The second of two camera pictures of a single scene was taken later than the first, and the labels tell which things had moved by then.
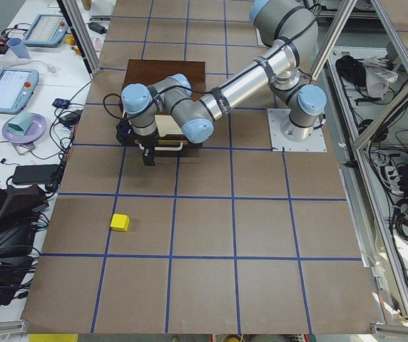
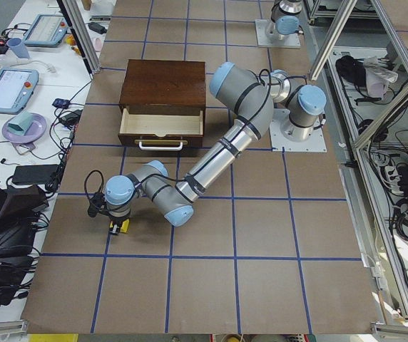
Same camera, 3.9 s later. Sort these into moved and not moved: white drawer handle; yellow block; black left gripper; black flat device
Moved: black left gripper
Not moved: white drawer handle; yellow block; black flat device
